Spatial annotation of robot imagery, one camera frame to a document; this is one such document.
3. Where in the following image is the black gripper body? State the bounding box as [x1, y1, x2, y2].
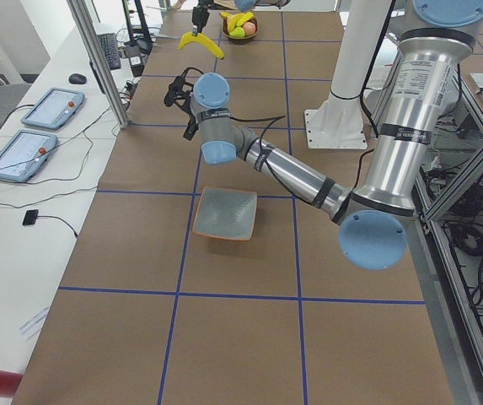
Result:
[191, 0, 210, 26]
[183, 111, 199, 140]

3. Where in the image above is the yellow banana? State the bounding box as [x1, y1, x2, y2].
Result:
[177, 32, 225, 60]
[219, 11, 254, 30]

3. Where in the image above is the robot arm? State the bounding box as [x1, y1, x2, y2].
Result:
[165, 1, 483, 270]
[191, 0, 290, 35]

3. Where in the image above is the woven fruit basket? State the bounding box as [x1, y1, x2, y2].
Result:
[223, 19, 258, 41]

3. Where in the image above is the grey square plate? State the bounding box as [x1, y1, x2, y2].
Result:
[192, 186, 257, 241]

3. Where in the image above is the green pear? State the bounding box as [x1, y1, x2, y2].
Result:
[228, 26, 245, 39]

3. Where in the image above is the red apple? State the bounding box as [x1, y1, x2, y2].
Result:
[242, 21, 257, 36]

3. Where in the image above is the black keyboard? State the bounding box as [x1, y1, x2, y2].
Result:
[97, 33, 121, 70]

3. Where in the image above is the black computer mouse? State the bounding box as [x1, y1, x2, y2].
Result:
[68, 73, 87, 85]

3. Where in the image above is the far teach pendant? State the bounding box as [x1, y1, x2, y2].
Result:
[20, 88, 85, 130]

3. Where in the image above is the teach pendant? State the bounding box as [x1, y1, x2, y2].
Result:
[20, 88, 85, 130]
[0, 129, 58, 183]

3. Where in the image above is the near teach pendant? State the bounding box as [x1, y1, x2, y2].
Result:
[0, 129, 58, 183]

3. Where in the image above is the small black puck device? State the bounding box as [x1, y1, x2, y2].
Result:
[22, 209, 39, 226]

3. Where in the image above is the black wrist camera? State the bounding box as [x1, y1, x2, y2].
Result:
[164, 75, 194, 114]

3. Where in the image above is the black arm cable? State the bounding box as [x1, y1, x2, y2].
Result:
[181, 66, 377, 203]

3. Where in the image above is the aluminium frame post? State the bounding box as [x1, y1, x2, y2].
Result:
[67, 0, 129, 129]

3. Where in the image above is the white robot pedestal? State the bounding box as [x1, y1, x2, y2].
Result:
[304, 0, 394, 149]

